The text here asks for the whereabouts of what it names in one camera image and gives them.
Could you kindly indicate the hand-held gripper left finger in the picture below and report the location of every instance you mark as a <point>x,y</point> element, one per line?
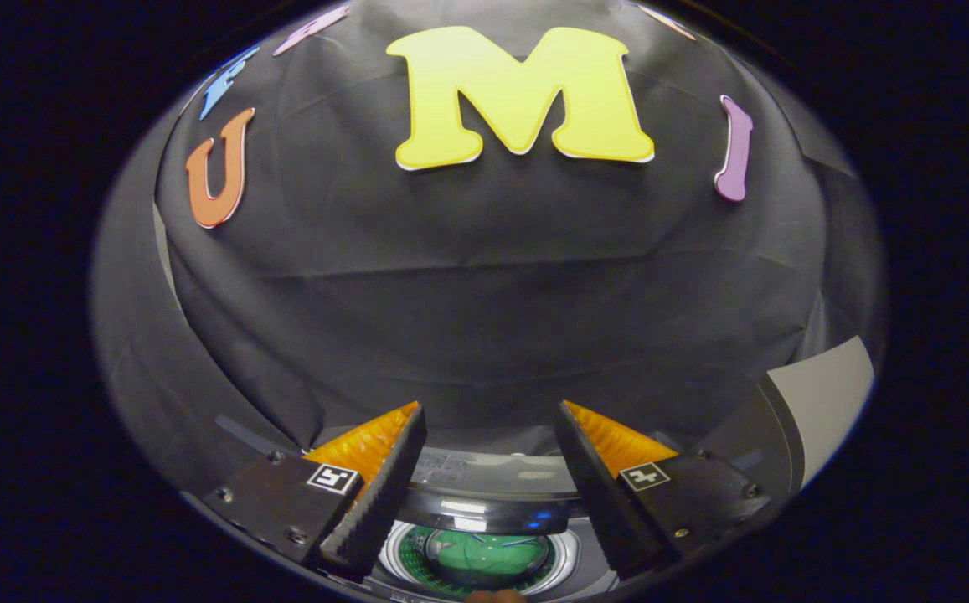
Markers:
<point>375,502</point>

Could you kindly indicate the black backdrop cloth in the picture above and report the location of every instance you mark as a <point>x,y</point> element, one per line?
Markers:
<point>484,276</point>

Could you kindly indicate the dark grey washing machine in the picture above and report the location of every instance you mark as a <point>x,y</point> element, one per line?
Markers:
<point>765,444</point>

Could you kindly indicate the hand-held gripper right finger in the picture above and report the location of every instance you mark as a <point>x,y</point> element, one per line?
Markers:
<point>597,494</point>

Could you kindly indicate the green polo shirt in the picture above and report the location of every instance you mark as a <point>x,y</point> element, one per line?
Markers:
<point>484,557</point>

